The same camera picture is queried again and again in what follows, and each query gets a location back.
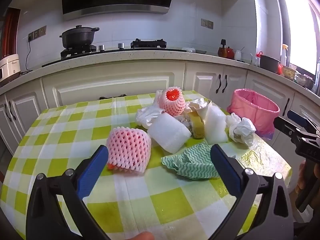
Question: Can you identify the person's right hand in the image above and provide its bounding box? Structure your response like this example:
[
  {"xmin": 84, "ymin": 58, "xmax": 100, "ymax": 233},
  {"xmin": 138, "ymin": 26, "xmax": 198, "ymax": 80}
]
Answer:
[{"xmin": 295, "ymin": 161, "xmax": 307, "ymax": 193}]

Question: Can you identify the white bottle blue label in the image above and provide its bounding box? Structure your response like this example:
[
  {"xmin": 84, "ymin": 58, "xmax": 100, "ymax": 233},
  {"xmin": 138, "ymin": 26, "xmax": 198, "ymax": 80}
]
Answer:
[{"xmin": 315, "ymin": 57, "xmax": 320, "ymax": 88}]

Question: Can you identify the yellow top spray bottle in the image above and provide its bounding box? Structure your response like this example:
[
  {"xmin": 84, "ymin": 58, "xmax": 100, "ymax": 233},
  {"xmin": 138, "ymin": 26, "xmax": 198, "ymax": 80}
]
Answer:
[{"xmin": 280, "ymin": 44, "xmax": 290, "ymax": 67}]

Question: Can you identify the wide cream cabinet panel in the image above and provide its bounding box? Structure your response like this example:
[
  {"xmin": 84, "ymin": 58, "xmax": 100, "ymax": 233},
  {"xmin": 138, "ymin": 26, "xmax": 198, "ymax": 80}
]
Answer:
[{"xmin": 41, "ymin": 62, "xmax": 185, "ymax": 108}]

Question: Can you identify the triple wall power outlet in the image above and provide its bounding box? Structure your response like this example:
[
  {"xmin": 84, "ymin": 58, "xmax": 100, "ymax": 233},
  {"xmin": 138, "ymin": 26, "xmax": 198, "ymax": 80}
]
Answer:
[{"xmin": 28, "ymin": 26, "xmax": 47, "ymax": 41}]

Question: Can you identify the crumpled white printed paper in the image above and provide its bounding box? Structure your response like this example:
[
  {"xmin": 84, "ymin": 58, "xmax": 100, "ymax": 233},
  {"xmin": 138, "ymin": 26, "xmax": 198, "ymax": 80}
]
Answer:
[{"xmin": 226, "ymin": 112, "xmax": 257, "ymax": 147}]

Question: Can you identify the green checked tablecloth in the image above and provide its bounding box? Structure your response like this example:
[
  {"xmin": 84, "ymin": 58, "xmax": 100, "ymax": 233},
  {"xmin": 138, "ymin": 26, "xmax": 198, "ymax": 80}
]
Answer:
[{"xmin": 0, "ymin": 90, "xmax": 293, "ymax": 240}]

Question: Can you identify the cream corner cabinet door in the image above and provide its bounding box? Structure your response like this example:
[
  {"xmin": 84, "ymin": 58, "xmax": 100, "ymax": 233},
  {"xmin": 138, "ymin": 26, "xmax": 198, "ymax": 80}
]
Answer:
[{"xmin": 246, "ymin": 71, "xmax": 295, "ymax": 130}]

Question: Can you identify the metal bowl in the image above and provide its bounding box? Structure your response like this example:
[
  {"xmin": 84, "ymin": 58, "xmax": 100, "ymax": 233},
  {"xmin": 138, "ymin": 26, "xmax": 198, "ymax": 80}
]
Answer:
[{"xmin": 296, "ymin": 75, "xmax": 314, "ymax": 89}]

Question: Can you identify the white rice cooker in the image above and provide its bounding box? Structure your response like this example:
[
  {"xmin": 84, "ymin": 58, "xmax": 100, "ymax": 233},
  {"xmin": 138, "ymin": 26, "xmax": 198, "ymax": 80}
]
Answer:
[{"xmin": 0, "ymin": 54, "xmax": 21, "ymax": 82}]

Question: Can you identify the black burner grate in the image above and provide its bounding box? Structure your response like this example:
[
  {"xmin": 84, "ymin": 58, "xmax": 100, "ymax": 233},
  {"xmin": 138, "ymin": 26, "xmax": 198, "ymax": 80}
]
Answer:
[
  {"xmin": 130, "ymin": 39, "xmax": 167, "ymax": 49},
  {"xmin": 60, "ymin": 44, "xmax": 97, "ymax": 60}
]

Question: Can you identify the pink foam net fruit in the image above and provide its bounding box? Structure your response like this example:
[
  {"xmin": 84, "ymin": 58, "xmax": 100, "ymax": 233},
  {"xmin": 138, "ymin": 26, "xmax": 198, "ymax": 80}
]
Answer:
[
  {"xmin": 106, "ymin": 127, "xmax": 152, "ymax": 173},
  {"xmin": 158, "ymin": 87, "xmax": 186, "ymax": 117}
]

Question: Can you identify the glass oil bottle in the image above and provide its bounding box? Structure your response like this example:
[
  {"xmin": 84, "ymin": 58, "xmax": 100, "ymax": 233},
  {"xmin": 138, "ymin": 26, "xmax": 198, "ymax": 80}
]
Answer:
[{"xmin": 217, "ymin": 39, "xmax": 227, "ymax": 57}]

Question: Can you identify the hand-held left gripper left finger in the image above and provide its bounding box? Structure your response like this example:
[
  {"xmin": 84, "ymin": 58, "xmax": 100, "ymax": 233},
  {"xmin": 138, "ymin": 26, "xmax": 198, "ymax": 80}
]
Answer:
[{"xmin": 26, "ymin": 145, "xmax": 110, "ymax": 240}]

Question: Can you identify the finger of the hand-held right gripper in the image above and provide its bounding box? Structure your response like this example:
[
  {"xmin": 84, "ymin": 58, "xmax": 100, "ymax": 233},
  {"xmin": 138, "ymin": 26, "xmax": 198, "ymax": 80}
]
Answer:
[
  {"xmin": 273, "ymin": 117, "xmax": 304, "ymax": 138},
  {"xmin": 287, "ymin": 110, "xmax": 320, "ymax": 134}
]

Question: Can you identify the dark grey cooking pot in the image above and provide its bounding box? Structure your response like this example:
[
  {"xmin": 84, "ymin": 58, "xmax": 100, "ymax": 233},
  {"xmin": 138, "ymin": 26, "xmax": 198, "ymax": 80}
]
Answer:
[{"xmin": 259, "ymin": 54, "xmax": 281, "ymax": 72}]

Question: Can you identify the white foam block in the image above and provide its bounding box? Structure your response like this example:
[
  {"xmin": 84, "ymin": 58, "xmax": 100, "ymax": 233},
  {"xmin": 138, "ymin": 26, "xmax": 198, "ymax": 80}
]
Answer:
[{"xmin": 204, "ymin": 105, "xmax": 229, "ymax": 144}]

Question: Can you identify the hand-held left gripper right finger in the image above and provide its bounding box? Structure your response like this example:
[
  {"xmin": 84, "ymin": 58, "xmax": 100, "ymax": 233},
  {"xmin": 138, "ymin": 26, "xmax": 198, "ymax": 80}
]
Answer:
[{"xmin": 210, "ymin": 144, "xmax": 294, "ymax": 240}]

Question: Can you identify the crumpled beige paper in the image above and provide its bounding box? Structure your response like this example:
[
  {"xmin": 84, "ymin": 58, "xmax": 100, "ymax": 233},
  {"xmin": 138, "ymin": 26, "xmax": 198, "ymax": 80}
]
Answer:
[{"xmin": 189, "ymin": 97, "xmax": 213, "ymax": 120}]

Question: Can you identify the yellow patterned bowl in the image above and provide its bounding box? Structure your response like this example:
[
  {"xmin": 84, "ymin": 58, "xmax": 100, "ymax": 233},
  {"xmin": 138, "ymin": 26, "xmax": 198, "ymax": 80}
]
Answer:
[{"xmin": 282, "ymin": 66, "xmax": 297, "ymax": 80}]

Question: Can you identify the black power cable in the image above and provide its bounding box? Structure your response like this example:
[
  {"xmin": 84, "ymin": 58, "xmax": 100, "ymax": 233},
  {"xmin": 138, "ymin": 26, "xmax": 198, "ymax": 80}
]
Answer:
[{"xmin": 21, "ymin": 39, "xmax": 33, "ymax": 75}]

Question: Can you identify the green wavy cleaning cloth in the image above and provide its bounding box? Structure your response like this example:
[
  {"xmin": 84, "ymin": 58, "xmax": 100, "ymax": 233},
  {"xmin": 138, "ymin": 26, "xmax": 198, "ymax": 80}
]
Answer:
[{"xmin": 161, "ymin": 142, "xmax": 222, "ymax": 179}]

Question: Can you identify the yellow sponge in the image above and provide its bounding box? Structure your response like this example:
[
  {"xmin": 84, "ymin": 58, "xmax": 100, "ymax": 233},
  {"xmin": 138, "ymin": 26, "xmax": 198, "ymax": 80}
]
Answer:
[{"xmin": 187, "ymin": 111, "xmax": 205, "ymax": 139}]

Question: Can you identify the black glass gas hob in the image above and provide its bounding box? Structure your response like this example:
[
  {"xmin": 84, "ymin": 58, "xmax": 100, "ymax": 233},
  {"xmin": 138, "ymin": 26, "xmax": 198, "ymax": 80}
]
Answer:
[{"xmin": 41, "ymin": 39, "xmax": 188, "ymax": 68}]

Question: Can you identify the white foam sheet roll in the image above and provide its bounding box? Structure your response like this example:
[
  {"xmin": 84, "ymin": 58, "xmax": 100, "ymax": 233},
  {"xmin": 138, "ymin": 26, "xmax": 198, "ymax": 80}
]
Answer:
[{"xmin": 147, "ymin": 112, "xmax": 191, "ymax": 154}]

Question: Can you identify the speckled stone countertop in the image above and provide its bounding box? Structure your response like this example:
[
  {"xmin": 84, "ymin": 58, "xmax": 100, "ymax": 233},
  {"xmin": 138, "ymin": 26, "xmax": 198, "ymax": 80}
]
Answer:
[{"xmin": 0, "ymin": 49, "xmax": 320, "ymax": 98}]

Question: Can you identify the person's left hand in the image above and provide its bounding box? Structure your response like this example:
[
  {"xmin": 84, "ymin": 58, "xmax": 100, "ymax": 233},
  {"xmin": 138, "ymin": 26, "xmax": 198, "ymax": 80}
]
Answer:
[{"xmin": 124, "ymin": 231, "xmax": 153, "ymax": 240}]

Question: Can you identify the pink lined waste bin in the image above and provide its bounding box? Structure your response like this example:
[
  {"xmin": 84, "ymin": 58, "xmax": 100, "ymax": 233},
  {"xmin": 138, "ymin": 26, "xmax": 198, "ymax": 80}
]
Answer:
[{"xmin": 227, "ymin": 89, "xmax": 280, "ymax": 140}]

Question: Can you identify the crumpled white tissue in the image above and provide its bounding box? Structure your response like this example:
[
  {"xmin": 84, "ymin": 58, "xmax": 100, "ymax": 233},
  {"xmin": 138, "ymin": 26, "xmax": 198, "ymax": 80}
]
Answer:
[{"xmin": 135, "ymin": 105, "xmax": 163, "ymax": 128}]

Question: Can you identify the bright window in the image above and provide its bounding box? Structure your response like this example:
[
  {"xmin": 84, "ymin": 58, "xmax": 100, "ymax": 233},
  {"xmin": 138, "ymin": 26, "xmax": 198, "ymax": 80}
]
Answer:
[{"xmin": 281, "ymin": 0, "xmax": 320, "ymax": 75}]

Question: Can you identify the black cooking pot with lid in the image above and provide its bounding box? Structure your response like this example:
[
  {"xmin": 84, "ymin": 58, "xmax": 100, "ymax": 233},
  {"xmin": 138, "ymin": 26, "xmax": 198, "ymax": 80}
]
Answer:
[{"xmin": 59, "ymin": 25, "xmax": 100, "ymax": 49}]

